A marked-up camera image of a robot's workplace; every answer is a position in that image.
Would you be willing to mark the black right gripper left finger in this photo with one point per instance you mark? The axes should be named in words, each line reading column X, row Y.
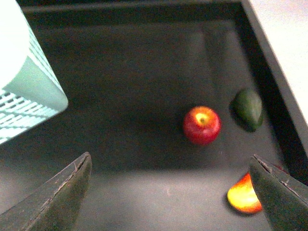
column 55, row 205

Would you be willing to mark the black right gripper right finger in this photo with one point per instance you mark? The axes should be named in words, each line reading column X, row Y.
column 283, row 198

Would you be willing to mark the light blue plastic basket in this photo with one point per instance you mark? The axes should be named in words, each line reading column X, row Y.
column 30, row 92

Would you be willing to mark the yellow red apple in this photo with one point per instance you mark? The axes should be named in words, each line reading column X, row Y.
column 242, row 197

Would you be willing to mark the green avocado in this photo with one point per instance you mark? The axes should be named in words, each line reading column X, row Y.
column 248, row 108

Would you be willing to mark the black lower display tray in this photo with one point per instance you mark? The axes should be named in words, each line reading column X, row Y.
column 131, row 72

